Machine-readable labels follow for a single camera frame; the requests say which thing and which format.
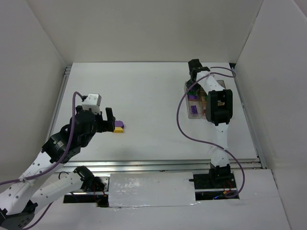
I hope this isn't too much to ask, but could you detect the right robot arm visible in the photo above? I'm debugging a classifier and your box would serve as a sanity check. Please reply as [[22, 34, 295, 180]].
[[187, 59, 233, 186]]

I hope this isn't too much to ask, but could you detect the white tape sheet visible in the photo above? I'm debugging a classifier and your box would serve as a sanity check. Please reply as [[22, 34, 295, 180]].
[[108, 172, 197, 207]]

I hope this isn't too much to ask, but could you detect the purple lego brick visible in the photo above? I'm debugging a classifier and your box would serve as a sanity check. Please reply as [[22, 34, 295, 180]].
[[190, 105, 198, 114], [188, 94, 198, 101]]

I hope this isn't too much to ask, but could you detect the yellow curved lego piece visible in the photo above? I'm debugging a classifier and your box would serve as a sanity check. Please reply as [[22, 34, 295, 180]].
[[113, 127, 124, 133]]

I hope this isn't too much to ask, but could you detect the clear divided container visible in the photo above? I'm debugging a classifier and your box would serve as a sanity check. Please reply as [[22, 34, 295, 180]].
[[184, 80, 227, 120]]

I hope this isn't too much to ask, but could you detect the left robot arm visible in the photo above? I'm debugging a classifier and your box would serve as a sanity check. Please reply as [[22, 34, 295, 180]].
[[0, 105, 115, 230]]

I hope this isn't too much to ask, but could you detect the purple round lego piece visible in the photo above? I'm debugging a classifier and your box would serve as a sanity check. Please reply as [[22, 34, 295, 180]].
[[115, 120, 124, 128]]

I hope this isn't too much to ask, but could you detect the aluminium rail frame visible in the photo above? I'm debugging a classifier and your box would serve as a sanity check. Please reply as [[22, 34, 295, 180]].
[[51, 63, 267, 173]]

